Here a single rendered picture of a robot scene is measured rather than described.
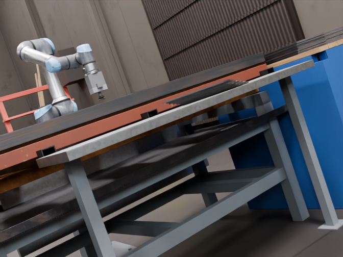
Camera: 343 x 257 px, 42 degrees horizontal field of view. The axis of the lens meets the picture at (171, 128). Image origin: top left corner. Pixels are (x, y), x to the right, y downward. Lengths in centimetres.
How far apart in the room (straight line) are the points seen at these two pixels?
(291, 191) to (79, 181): 124
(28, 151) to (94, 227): 36
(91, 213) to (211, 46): 425
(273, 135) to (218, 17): 317
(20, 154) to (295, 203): 138
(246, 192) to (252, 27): 302
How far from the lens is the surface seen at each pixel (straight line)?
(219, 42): 535
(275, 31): 469
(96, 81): 250
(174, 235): 186
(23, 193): 239
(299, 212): 237
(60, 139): 163
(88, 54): 251
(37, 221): 153
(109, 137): 134
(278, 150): 228
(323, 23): 437
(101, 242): 145
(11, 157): 157
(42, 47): 290
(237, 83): 174
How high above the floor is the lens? 79
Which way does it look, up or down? 3 degrees down
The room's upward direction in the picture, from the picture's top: 19 degrees counter-clockwise
